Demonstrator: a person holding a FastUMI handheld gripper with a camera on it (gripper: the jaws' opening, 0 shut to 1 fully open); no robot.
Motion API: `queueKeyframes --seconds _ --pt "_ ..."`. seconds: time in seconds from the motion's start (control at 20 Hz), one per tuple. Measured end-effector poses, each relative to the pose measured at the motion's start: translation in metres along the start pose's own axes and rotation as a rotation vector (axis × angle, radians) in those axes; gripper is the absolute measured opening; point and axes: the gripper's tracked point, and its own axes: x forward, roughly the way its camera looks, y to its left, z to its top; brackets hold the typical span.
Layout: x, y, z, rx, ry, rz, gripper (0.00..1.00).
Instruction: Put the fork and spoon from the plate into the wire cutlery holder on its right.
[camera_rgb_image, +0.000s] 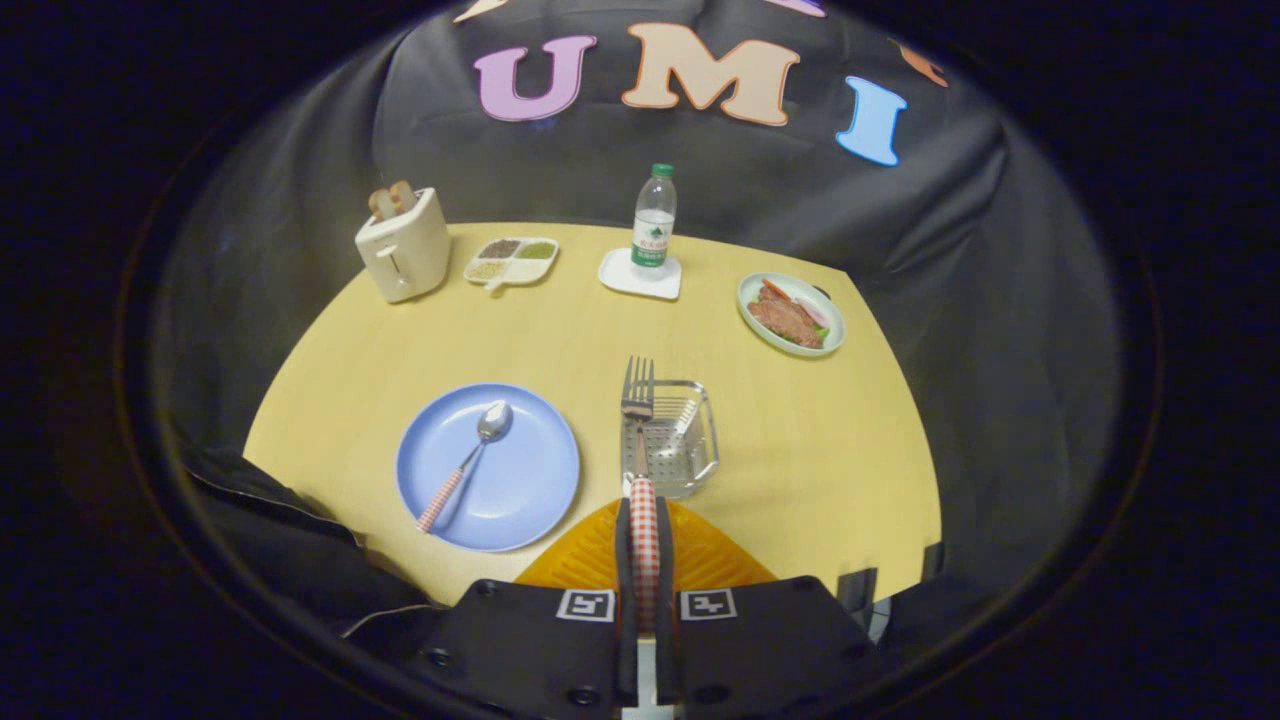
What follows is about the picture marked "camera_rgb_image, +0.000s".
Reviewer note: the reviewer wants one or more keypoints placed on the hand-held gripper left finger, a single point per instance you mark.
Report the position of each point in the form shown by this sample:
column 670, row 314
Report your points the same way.
column 530, row 650

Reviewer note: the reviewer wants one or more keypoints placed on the pale green plate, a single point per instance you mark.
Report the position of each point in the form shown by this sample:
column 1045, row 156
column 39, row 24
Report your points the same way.
column 755, row 325

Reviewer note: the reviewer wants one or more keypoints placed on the white square coaster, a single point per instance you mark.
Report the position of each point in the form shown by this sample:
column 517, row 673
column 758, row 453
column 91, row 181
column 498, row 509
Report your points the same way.
column 618, row 275

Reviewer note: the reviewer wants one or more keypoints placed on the divided white snack dish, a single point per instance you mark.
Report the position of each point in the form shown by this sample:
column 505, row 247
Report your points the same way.
column 510, row 262

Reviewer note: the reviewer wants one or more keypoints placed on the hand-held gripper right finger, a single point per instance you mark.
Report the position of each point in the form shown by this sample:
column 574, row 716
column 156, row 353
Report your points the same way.
column 770, row 650

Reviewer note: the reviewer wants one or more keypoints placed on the cream toaster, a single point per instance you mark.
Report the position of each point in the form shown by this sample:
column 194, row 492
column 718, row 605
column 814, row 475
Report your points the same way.
column 405, row 255

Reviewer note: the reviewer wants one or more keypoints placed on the sliced meat with garnish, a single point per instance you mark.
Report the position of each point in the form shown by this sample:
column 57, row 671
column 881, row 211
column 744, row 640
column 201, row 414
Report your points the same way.
column 785, row 318

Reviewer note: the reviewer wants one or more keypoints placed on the dark table clamp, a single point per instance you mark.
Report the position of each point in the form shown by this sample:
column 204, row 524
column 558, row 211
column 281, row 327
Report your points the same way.
column 858, row 590
column 932, row 560

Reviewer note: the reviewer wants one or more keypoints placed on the toast slice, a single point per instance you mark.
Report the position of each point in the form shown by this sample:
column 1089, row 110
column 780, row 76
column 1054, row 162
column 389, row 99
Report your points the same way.
column 403, row 196
column 381, row 205

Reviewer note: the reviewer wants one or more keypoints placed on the clear drain basket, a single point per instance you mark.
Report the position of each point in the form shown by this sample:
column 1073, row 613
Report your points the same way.
column 685, row 450

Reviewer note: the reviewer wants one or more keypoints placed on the person's dark jacket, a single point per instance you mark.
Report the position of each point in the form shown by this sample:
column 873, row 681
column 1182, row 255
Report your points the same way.
column 280, row 540

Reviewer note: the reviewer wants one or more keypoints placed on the clear water bottle green cap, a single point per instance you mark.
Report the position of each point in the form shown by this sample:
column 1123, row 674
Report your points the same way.
column 653, row 225

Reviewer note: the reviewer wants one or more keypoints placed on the blue round plate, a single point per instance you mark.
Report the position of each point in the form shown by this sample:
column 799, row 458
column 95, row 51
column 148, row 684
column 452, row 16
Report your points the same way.
column 530, row 480

